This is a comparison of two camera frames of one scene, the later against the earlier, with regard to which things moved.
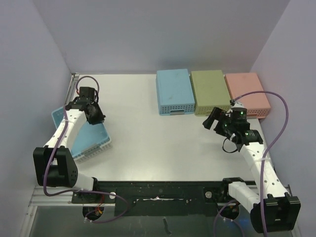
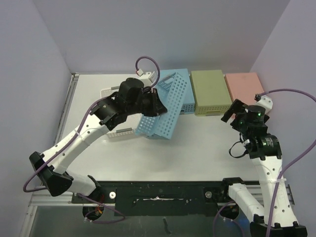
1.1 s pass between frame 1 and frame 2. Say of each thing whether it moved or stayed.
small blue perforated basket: moved
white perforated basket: moved
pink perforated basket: stayed
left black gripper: moved
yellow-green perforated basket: stayed
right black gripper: moved
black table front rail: stayed
